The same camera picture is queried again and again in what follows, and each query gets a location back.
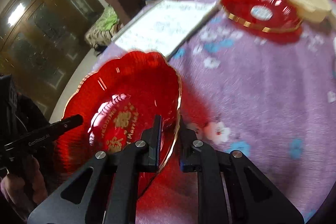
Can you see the wooden glass door cabinet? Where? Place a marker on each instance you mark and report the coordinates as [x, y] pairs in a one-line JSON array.
[[42, 44]]

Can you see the purple floral tablecloth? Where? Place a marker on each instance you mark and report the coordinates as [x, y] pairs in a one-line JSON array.
[[274, 102]]

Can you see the person in dark trousers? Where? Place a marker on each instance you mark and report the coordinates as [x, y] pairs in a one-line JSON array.
[[19, 114]]

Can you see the person's left hand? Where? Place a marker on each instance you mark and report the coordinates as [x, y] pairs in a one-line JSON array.
[[24, 194]]

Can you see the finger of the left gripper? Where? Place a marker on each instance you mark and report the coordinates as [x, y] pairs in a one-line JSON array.
[[32, 140]]

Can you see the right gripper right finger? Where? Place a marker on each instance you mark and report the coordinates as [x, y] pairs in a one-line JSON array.
[[231, 189]]

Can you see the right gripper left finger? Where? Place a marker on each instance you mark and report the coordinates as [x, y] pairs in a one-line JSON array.
[[105, 189]]

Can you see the large red wedding plate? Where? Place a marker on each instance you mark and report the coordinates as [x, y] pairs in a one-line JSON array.
[[117, 103]]

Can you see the small red plastic plate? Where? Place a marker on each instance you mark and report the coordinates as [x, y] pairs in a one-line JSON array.
[[268, 16]]

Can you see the white paper sheet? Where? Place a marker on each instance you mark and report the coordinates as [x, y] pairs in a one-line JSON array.
[[165, 26]]

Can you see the green patterned blanket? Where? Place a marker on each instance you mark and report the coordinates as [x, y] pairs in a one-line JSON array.
[[100, 35]]

